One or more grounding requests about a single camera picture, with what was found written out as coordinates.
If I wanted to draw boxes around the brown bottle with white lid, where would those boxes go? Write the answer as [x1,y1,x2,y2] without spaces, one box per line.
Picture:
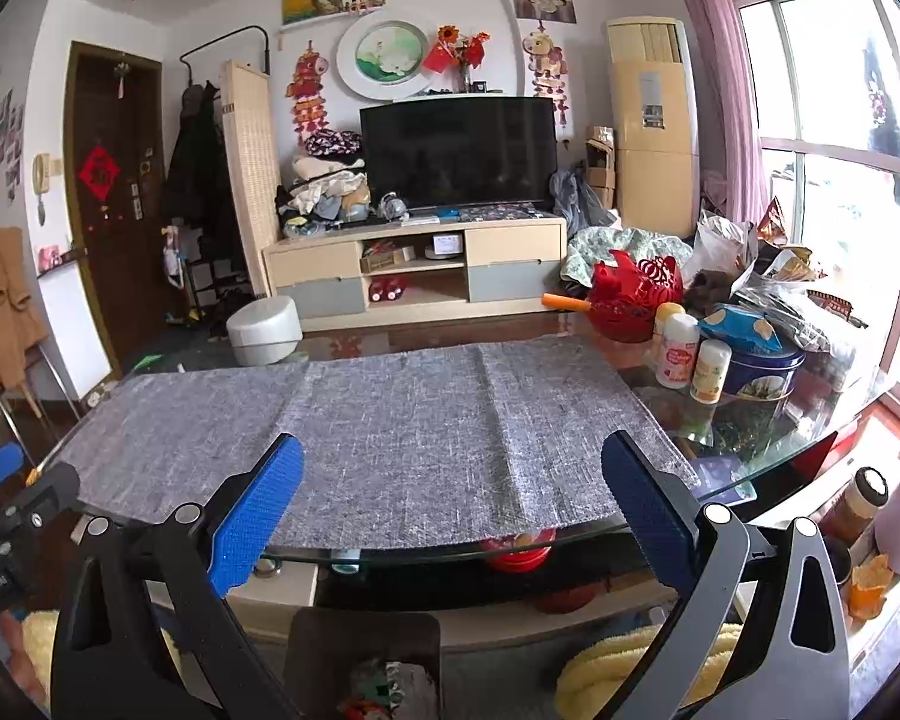
[821,467,890,548]

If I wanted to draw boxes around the beige standing air conditioner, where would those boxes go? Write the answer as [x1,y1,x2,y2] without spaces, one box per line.
[606,15,702,241]

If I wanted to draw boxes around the grey blue cloth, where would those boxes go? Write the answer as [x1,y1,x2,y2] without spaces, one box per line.
[549,169,620,241]

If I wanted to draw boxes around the white board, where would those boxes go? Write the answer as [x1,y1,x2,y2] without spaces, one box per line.
[37,261,113,400]

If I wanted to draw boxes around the cardboard boxes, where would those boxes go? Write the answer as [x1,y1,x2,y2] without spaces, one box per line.
[585,126,617,211]

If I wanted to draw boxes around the yellow cap white bottle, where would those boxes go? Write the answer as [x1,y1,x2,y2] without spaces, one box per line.
[651,302,685,368]

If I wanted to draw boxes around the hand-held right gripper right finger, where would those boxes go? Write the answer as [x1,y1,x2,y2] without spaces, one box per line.
[592,431,850,720]

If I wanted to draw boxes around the glass coffee table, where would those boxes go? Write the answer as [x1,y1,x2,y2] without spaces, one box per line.
[30,307,900,653]

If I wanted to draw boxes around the pile of clothes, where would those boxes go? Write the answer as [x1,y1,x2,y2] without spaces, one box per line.
[276,131,372,237]

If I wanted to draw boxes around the red bowl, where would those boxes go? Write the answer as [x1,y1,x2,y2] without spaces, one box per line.
[484,529,556,571]

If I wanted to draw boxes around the beige tv cabinet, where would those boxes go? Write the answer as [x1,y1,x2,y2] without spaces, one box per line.
[261,214,569,331]

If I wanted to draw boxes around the dark hanging coats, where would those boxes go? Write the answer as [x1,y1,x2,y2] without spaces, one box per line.
[161,81,235,245]

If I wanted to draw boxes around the blue snack bag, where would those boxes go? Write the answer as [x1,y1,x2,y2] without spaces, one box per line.
[699,305,785,355]

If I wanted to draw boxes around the window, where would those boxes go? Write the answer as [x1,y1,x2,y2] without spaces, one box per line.
[720,0,900,391]

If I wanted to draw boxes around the white plastic bag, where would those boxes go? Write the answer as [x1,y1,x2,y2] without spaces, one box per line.
[694,211,755,286]

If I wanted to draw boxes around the red hanging ornament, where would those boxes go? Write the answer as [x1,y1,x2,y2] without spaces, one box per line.
[523,22,571,128]
[286,41,331,143]

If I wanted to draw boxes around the round white wall art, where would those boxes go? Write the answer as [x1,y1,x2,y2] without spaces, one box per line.
[336,19,440,101]

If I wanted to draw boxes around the dark brown door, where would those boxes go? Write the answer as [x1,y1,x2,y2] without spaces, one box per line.
[64,41,173,376]

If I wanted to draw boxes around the vase with flags and sunflower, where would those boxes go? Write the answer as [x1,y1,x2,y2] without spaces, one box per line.
[422,25,490,95]

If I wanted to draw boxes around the yellow fleece blanket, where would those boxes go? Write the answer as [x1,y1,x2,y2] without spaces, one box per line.
[555,622,743,720]

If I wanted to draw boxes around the yellow label white bottle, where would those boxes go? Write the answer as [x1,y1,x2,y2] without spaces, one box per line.
[690,339,732,404]

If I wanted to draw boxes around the pile of snack bags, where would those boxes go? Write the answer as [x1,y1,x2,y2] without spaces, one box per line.
[735,199,871,353]

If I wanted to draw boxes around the beige woven folding screen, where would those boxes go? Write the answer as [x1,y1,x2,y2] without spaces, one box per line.
[221,60,282,297]

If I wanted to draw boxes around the floral crumpled cloth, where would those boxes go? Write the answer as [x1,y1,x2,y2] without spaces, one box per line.
[562,227,695,293]

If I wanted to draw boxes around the grey woven table mat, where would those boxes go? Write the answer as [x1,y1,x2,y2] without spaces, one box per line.
[56,337,702,550]

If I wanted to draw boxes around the white round appliance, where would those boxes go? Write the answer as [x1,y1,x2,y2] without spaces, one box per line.
[226,296,303,367]

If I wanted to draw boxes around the red diamond door decoration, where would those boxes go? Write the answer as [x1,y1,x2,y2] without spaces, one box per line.
[79,146,123,203]

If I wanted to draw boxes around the brown ball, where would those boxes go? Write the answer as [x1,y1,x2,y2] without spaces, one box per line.
[532,581,597,612]

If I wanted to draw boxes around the blue round tin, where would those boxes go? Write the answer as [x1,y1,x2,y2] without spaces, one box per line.
[720,345,806,400]

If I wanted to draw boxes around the black television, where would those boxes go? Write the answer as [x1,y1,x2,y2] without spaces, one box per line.
[360,96,557,212]

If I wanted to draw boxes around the black trash bin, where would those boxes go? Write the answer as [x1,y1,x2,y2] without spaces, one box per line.
[281,607,443,720]

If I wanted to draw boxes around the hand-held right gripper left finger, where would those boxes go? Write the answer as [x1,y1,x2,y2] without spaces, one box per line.
[51,433,305,720]

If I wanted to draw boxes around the red label white bottle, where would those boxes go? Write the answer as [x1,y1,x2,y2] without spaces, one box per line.
[656,313,701,389]

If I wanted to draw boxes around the pink curtain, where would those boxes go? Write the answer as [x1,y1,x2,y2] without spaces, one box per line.
[656,0,770,241]

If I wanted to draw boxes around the black coat rack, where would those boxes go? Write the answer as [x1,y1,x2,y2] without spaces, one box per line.
[178,25,272,91]

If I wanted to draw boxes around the person's left hand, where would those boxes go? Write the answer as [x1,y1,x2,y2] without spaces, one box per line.
[0,610,46,698]

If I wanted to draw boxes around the red plastic basket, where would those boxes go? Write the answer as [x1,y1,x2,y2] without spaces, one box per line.
[586,249,683,344]

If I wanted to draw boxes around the tan coat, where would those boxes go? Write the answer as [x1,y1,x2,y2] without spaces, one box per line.
[0,227,50,387]

